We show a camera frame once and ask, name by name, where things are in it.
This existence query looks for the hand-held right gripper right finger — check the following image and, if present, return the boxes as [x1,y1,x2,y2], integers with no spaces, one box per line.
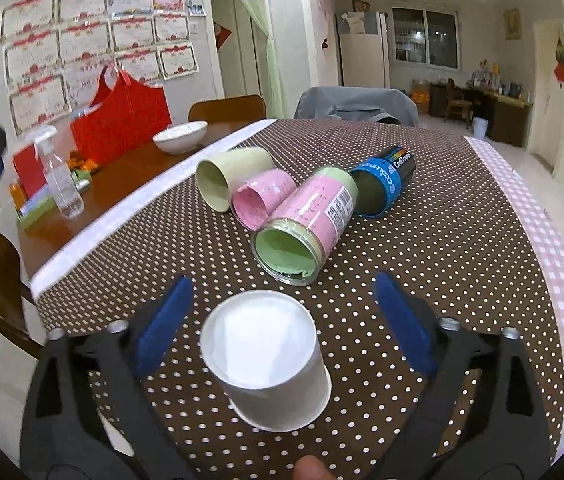
[371,270,553,480]

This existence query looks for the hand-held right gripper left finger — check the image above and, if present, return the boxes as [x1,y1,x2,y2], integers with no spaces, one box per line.
[19,275,195,480]

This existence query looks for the white cup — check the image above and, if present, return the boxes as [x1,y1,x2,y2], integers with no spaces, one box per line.
[200,290,333,432]

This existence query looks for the blue and black cup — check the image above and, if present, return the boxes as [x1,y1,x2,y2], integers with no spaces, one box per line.
[349,144,417,217]

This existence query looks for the pale green cup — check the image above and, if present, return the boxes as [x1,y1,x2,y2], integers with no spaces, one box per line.
[195,146,276,214]

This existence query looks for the pink cup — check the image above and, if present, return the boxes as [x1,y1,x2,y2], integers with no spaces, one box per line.
[230,168,298,231]

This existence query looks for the person's right hand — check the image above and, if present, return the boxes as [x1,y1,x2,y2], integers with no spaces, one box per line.
[294,455,334,480]

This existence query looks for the red box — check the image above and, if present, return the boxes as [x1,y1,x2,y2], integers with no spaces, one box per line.
[12,142,49,202]

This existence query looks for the green box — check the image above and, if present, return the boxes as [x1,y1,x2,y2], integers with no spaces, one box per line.
[16,194,64,227]

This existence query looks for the brown polka-dot tablecloth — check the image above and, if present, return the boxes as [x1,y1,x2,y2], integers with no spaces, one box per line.
[29,118,564,480]

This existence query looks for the clear spray bottle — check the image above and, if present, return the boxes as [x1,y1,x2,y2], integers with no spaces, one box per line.
[31,124,85,220]

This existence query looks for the orange snack packets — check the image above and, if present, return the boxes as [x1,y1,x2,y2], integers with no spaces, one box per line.
[66,154,99,173]

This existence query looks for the glass jar with pink label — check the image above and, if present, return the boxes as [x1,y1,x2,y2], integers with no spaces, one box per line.
[251,165,359,287]

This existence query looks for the red paper bag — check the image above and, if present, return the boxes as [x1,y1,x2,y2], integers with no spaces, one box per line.
[70,64,172,167]

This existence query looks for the pink checkered tablecloth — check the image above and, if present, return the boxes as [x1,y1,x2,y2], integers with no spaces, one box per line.
[464,136,564,463]

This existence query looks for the white bowl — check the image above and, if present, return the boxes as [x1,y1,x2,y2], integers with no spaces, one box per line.
[152,120,209,155]

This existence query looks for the grey covered chair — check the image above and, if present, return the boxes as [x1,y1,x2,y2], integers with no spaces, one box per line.
[294,85,419,126]

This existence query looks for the small wooden chair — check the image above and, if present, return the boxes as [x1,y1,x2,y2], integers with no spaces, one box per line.
[445,78,473,122]

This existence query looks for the cluttered wooden desk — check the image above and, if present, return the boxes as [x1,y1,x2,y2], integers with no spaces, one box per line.
[429,62,534,144]

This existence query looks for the white refrigerator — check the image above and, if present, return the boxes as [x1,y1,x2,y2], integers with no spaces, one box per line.
[337,9,391,89]

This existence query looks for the window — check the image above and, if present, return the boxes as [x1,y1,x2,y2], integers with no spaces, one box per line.
[391,7,461,69]

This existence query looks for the red door ornament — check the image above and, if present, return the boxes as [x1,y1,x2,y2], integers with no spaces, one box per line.
[553,34,564,84]

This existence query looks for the green curtain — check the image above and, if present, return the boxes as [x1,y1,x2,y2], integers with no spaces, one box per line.
[213,0,284,119]

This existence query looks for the wall of certificates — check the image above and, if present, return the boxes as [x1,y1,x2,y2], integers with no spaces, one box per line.
[0,0,202,136]

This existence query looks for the framed wall picture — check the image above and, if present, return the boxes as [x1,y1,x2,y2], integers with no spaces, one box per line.
[504,8,522,41]

